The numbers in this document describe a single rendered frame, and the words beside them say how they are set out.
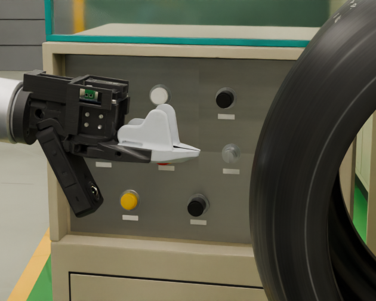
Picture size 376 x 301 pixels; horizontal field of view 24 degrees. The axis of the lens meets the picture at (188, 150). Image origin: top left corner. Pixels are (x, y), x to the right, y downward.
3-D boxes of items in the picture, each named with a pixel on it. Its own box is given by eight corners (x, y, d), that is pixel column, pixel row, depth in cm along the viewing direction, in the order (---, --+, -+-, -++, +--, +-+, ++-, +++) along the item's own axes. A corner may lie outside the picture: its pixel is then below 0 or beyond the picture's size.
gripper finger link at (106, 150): (148, 153, 95) (72, 140, 97) (147, 166, 96) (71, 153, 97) (159, 143, 100) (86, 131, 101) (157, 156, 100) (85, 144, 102)
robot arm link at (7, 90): (-26, 145, 100) (3, 131, 108) (11, 151, 99) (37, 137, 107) (-23, 81, 98) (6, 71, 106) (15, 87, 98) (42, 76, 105)
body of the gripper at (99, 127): (117, 91, 95) (14, 76, 97) (110, 166, 97) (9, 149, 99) (135, 81, 102) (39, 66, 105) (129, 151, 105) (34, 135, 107)
